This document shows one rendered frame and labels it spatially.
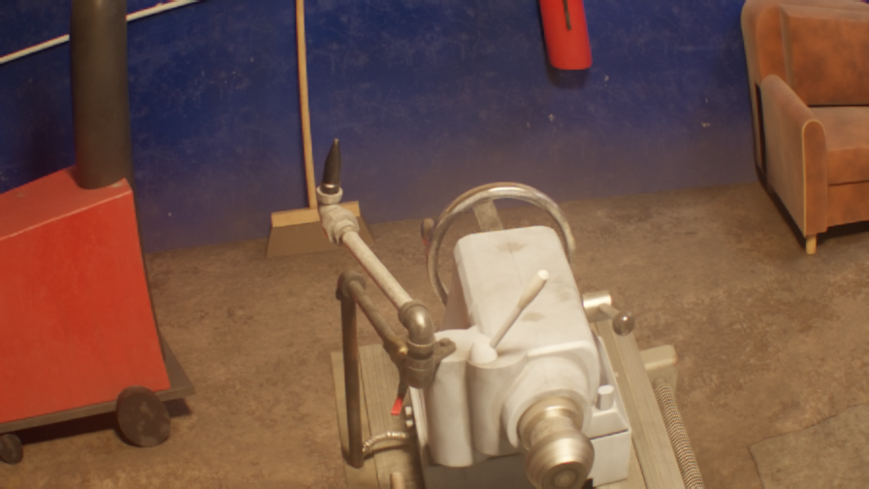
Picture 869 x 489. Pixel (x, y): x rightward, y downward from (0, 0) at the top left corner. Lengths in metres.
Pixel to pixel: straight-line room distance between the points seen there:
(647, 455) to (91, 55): 2.11
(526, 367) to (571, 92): 3.35
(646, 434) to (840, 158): 2.64
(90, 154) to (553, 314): 2.07
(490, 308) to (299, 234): 3.14
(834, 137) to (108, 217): 2.62
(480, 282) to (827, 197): 2.87
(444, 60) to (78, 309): 1.93
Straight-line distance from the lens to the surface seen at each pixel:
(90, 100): 3.70
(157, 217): 5.24
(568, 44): 4.88
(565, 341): 1.85
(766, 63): 5.02
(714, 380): 4.02
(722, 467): 3.58
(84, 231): 3.69
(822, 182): 4.67
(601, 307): 2.15
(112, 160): 3.76
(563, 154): 5.21
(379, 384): 2.47
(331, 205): 2.02
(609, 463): 2.08
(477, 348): 1.82
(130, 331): 3.84
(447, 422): 1.89
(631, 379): 2.37
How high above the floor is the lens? 2.03
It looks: 23 degrees down
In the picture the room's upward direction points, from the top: 6 degrees counter-clockwise
